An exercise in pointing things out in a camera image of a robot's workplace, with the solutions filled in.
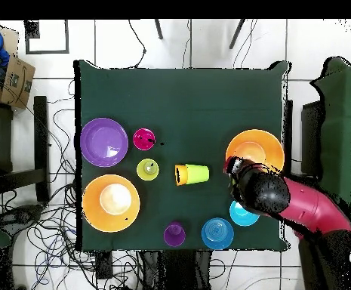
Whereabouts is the tangle of floor cables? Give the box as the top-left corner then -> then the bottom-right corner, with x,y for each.
0,79 -> 143,290

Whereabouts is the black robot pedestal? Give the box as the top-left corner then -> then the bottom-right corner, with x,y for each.
140,250 -> 213,290

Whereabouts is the dark green tablecloth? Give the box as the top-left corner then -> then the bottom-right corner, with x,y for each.
73,59 -> 292,253

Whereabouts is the yellow cup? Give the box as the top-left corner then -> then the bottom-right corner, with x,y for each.
136,158 -> 160,182

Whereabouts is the red cup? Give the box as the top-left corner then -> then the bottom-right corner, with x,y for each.
132,127 -> 157,151

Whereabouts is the black bench stand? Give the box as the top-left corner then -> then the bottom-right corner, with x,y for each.
0,95 -> 51,203

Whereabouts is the light blue opaque bowl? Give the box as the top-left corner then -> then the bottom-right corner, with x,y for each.
229,199 -> 260,227

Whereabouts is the translucent blue bowl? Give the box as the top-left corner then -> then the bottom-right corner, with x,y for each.
201,217 -> 235,251

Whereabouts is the orange cup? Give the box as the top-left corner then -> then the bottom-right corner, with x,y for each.
174,164 -> 189,187

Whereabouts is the large orange bowl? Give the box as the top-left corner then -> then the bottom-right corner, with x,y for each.
225,128 -> 285,174
82,174 -> 141,233

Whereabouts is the green cup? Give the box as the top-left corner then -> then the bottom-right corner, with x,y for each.
185,163 -> 210,185

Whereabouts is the black floor cable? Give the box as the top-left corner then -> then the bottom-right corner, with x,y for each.
128,19 -> 147,69

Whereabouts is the black tripod leg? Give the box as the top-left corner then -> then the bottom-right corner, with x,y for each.
229,19 -> 246,50
154,19 -> 164,40

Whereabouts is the black square frame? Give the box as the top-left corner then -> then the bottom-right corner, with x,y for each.
23,19 -> 70,55

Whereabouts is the purple bowl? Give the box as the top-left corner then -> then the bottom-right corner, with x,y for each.
79,117 -> 130,168

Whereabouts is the black power brick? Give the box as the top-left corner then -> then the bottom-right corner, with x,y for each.
94,250 -> 113,280

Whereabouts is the purple cup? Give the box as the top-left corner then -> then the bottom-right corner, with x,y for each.
163,220 -> 186,248

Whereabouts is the cardboard box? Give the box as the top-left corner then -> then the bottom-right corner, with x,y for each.
0,55 -> 36,110

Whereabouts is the black monitor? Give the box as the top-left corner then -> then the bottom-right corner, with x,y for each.
300,100 -> 325,177

